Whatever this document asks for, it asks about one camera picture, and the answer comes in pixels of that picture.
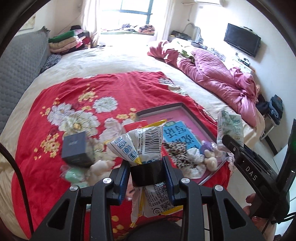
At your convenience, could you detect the person's right hand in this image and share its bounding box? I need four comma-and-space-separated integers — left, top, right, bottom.
243, 193, 276, 241

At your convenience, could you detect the white dotted scrunchie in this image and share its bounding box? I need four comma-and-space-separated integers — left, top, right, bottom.
178, 148, 207, 179

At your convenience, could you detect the cream plush toy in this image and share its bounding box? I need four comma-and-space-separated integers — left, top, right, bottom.
204, 150, 218, 172

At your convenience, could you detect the pink quilted duvet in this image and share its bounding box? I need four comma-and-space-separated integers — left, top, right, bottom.
147, 41, 259, 128

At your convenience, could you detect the purple scrunchie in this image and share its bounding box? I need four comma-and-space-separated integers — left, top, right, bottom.
199, 141, 214, 155

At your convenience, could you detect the dark grey cube box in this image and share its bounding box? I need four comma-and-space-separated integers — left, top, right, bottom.
61, 132, 94, 168

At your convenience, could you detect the leopard print scrunchie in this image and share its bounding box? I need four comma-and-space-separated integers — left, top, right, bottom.
163, 142, 190, 169

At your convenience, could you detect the pink and blue book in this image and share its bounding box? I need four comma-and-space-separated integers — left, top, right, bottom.
137, 104, 215, 149

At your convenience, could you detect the shallow grey tray box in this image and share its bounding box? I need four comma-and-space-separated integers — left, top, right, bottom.
136, 102, 230, 187

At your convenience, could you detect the white curtain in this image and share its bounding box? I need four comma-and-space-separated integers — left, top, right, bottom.
82, 0, 101, 47

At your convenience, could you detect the black wall television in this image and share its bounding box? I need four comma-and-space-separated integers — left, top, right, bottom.
224, 23, 261, 57

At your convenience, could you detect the white plush toy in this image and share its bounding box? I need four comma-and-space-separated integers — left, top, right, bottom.
86, 160, 115, 186

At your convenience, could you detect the grey quilted headboard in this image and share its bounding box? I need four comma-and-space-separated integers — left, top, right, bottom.
1, 27, 50, 131

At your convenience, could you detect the pile of dark clothes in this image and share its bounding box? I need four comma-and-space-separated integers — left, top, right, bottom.
256, 94, 283, 125

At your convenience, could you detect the stack of folded clothes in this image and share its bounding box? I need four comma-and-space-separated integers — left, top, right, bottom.
49, 25, 92, 55

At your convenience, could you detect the red floral blanket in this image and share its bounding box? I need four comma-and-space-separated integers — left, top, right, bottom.
10, 70, 232, 241

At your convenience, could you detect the window with blue frame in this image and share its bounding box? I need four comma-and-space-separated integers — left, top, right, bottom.
118, 0, 154, 24

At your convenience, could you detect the clear plastic bag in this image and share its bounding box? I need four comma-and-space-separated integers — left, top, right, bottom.
211, 142, 229, 171

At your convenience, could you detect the black cable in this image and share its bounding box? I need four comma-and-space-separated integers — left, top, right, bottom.
0, 142, 35, 237

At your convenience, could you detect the green soft ball bag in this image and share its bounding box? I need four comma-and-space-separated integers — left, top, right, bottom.
60, 165, 88, 183

